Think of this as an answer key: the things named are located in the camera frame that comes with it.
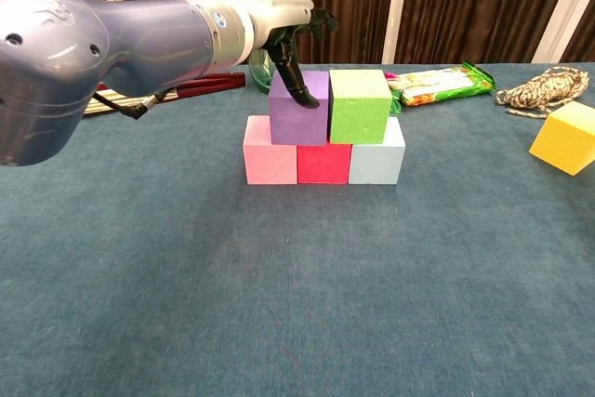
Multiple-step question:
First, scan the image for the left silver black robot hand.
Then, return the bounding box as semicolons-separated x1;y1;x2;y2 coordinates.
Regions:
245;0;340;109

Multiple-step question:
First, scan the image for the purple foam cube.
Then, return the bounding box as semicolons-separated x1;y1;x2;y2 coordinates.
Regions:
268;70;331;146

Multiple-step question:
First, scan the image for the green foam cube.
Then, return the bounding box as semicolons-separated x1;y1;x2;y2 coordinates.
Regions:
327;69;392;145

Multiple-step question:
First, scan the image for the pink foam cube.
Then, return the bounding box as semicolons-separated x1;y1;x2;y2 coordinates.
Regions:
243;114;298;186

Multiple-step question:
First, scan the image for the red foam cube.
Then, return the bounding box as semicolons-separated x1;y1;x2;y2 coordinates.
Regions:
297;141;352;185

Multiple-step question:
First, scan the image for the light blue foam cube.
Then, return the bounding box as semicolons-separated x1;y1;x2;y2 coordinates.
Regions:
348;116;406;186

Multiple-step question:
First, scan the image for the yellow foam cube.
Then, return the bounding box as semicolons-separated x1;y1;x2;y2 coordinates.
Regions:
528;100;595;178

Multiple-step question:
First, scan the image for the folded red paper fan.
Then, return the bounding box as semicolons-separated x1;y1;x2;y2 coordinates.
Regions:
83;72;247;117

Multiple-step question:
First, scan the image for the colourful feather shuttlecock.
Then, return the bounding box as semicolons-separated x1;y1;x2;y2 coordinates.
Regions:
383;70;403;115

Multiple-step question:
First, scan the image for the white green snack packet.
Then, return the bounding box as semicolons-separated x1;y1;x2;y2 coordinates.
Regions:
394;60;497;108

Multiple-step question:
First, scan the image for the brown pleated curtain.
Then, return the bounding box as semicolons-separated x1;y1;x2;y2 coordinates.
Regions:
0;0;595;73

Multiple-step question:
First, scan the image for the blue felt table mat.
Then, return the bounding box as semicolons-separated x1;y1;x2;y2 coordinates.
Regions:
0;61;595;397

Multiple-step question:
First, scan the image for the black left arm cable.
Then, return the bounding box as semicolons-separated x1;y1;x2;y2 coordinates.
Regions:
92;88;169;121

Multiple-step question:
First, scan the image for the beige rope bundle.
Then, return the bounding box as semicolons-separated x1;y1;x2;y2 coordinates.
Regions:
495;66;591;120

